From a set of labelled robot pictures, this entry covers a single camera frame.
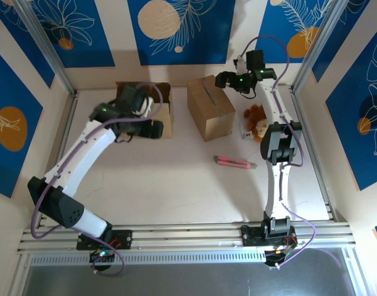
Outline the brown plush toy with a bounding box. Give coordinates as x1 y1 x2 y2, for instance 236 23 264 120
239 104 271 143

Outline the aluminium frame beam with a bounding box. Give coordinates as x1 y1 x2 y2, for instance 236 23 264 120
342 248 377 296
8 255 33 296

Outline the pink utility knife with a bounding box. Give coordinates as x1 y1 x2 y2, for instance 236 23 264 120
213 155 259 170

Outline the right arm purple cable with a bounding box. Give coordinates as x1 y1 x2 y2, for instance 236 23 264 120
243 35 343 271

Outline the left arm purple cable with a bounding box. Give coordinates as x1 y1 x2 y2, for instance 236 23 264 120
31 81 164 277

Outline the taped cardboard box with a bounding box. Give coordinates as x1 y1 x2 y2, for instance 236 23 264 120
115 81 174 139

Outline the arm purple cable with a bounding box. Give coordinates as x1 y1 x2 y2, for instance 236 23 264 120
243 35 343 271
31 81 164 277

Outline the aluminium frame post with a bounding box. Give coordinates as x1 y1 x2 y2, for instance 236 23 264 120
290 0 344 95
12 0 78 95

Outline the grey metal panel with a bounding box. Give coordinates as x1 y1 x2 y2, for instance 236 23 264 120
21 264 362 296

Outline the aluminium side rail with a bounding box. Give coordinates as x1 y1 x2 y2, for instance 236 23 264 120
36 91 80 229
289 86 338 222

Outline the black controller board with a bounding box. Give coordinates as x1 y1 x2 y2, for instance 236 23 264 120
263 246 300 271
89 249 115 272

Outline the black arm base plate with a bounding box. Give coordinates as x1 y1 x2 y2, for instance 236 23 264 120
76 229 133 251
241 224 299 247

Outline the long aluminium mounting rail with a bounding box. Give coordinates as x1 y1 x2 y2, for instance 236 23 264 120
17 220 358 256

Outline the slotted grey cable duct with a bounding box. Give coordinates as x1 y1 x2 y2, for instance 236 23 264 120
29 250 267 266

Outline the cardboard box with slot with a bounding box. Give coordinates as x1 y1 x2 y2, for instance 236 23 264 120
187 75 237 142

